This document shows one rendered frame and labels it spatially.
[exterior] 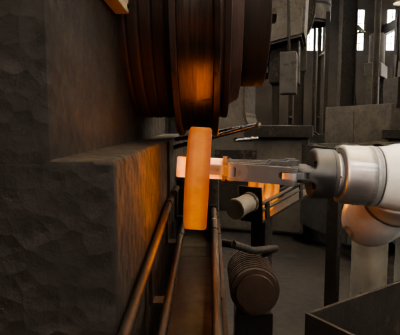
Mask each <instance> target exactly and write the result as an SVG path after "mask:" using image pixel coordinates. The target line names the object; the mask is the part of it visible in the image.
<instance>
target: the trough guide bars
mask: <svg viewBox="0 0 400 335"><path fill-rule="evenodd" d="M298 186H299V188H298V189H296V190H294V191H292V192H291V193H289V194H287V195H284V194H285V193H288V192H289V191H291V190H293V189H295V188H297V187H288V186H287V185H280V190H279V193H277V194H276V195H273V196H272V197H269V198H268V199H265V200H264V201H262V205H264V207H263V208H262V210H263V212H264V211H265V219H266V221H268V220H270V208H271V207H273V206H275V205H277V204H279V203H280V202H282V201H284V200H285V199H288V198H289V197H291V196H293V195H295V194H296V193H298V192H299V199H300V200H301V201H302V200H303V189H305V185H303V183H298ZM287 187H288V188H287ZM286 188H287V189H286ZM283 195H284V197H282V196H283ZM280 196H281V198H280V199H277V200H276V201H274V202H272V203H270V201H272V200H274V199H276V198H278V197H280Z"/></svg>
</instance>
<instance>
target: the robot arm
mask: <svg viewBox="0 0 400 335"><path fill-rule="evenodd" d="M185 165H186V157H183V156H178V157H177V169H176V176H177V177H185ZM209 179H221V181H225V180H226V179H227V180H228V181H247V182H256V183H270V184H278V185H287V186H288V187H298V183H305V189H306V193H307V195H308V197H310V198H314V199H333V198H334V201H335V202H337V203H340V205H342V204H344V207H343V209H342V226H343V228H344V229H345V230H346V232H347V234H348V235H349V236H350V237H351V239H352V240H353V241H354V242H356V243H358V244H360V245H363V246H367V247H378V246H382V245H386V244H388V243H390V242H392V241H393V240H395V239H396V238H398V237H400V144H392V145H389V146H379V147H375V146H348V145H342V146H339V147H338V148H337V149H336V150H333V149H320V148H314V149H311V150H310V151H309V153H308V156H307V161H306V163H305V164H299V160H296V159H294V158H284V159H283V160H278V159H268V160H236V159H231V158H228V159H227V156H223V158H211V164H210V176H209Z"/></svg>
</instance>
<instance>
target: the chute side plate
mask: <svg viewBox="0 0 400 335"><path fill-rule="evenodd" d="M217 224H218V234H219V264H220V278H221V289H222V303H221V304H222V317H223V335H229V333H228V324H227V305H226V296H225V277H224V267H223V249H222V239H221V225H220V218H219V212H217Z"/></svg>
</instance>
